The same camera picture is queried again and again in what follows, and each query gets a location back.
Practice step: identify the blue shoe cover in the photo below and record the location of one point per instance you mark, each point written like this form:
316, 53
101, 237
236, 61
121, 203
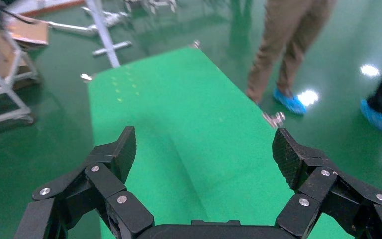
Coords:
379, 120
290, 102

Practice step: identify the white pole stand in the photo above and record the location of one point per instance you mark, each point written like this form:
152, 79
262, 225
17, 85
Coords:
107, 39

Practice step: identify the large green tablecloth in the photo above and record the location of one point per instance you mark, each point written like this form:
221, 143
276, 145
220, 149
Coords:
194, 132

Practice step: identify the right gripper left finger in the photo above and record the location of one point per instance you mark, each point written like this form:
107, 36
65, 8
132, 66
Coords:
105, 181

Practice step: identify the white metal rack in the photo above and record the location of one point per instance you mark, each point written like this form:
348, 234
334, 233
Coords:
0, 119

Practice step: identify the person in brown trousers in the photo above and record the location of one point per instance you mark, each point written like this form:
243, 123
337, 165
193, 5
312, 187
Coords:
276, 49

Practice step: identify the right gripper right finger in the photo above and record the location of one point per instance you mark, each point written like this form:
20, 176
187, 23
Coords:
316, 184

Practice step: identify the brown cardboard on rack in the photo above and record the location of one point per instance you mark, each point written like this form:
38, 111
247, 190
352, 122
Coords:
29, 33

